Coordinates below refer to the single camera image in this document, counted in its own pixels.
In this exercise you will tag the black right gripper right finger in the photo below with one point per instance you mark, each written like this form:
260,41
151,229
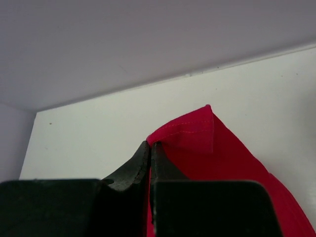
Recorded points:
185,208

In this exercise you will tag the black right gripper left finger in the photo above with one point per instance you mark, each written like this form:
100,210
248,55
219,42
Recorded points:
115,206

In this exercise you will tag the crimson red t shirt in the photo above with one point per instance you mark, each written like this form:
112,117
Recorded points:
203,148

